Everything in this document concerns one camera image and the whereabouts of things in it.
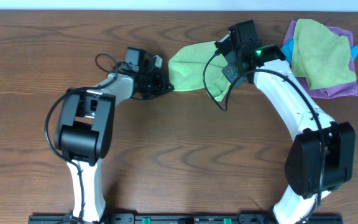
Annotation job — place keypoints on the bright green cloth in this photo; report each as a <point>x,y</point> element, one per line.
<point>194,66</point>

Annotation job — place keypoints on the olive green cloth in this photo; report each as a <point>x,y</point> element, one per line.
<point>320,56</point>

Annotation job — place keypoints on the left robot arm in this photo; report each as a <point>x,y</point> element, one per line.
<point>85,125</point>

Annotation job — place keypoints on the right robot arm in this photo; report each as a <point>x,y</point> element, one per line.
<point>322,151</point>

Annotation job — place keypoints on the purple cloth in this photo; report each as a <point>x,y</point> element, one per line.
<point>348,89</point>

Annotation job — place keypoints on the blue cloth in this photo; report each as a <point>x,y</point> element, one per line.
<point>287,50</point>

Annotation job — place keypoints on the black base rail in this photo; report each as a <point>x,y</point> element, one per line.
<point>130,218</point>

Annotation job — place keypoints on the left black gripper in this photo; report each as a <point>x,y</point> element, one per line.
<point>155,83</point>

